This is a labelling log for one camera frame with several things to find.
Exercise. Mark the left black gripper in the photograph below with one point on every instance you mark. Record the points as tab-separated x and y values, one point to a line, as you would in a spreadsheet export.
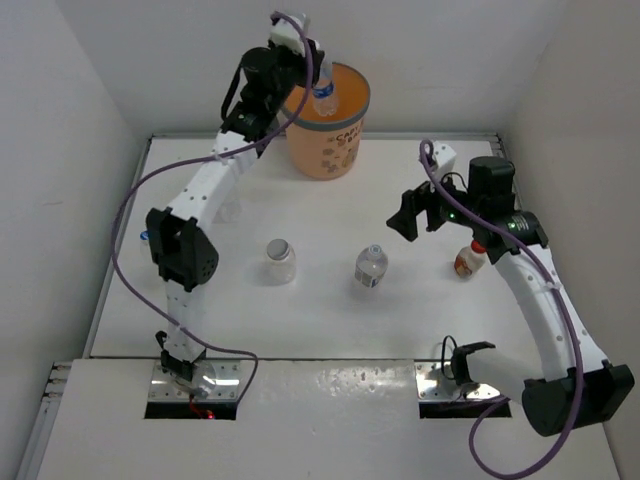
297	59

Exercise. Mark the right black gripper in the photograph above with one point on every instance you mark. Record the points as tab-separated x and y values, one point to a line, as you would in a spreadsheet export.
413	201

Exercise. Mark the tall blue label bottle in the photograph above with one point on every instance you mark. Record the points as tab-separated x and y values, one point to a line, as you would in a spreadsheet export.
325	98

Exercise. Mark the short clear water bottle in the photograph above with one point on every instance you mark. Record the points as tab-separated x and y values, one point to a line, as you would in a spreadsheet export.
371	266

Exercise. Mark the red cap juice bottle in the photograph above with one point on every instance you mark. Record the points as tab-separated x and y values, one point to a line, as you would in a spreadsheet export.
470	260

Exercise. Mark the orange plastic bin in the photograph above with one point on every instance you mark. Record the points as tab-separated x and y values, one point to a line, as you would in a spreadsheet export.
326	147

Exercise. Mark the grey cap clear jar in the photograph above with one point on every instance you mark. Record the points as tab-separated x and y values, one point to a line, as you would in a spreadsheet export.
280	261

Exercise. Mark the small capless clear bottle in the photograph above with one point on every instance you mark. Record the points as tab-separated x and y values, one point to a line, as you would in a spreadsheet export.
229	212

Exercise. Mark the blue cap clear bottle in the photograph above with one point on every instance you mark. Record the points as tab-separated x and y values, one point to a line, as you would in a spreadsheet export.
144	244

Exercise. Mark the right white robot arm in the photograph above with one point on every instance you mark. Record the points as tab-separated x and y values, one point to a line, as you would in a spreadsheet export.
576	383

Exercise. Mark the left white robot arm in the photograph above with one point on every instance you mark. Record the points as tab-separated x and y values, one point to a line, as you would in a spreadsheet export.
179	234

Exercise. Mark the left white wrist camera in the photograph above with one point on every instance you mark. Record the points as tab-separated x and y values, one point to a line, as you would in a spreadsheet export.
284	33

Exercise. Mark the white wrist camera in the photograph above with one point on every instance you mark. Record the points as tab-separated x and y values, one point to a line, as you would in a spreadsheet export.
440	158
284	33

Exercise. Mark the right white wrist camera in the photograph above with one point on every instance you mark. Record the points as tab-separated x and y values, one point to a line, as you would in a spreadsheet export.
440	158

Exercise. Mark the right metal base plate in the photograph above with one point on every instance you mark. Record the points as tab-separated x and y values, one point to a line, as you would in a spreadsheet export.
434	388

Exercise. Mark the metal base plate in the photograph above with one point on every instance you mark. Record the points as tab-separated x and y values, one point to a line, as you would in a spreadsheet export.
214	381
434	388

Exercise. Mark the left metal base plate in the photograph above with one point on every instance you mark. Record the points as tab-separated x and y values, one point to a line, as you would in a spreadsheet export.
214	381

